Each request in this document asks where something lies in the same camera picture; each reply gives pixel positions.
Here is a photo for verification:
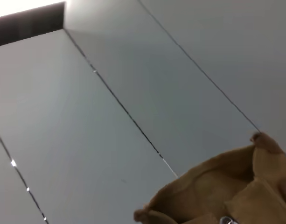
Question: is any khaki canvas food bag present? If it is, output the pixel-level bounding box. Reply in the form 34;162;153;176
133;132;286;224

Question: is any silver metal zipper pull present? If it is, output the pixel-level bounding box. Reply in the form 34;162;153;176
220;216;239;224

